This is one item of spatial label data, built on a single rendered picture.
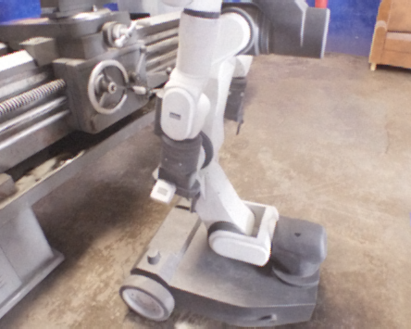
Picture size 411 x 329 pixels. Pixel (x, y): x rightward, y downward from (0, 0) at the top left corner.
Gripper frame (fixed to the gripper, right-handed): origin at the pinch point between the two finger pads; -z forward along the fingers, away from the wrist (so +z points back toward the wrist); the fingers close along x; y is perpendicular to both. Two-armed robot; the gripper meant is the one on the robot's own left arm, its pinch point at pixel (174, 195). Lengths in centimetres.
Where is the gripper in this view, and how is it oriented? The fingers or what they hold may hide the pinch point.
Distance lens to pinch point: 78.8
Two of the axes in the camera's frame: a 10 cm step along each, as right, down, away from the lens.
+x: -9.2, -3.3, 1.8
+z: 1.7, -7.8, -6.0
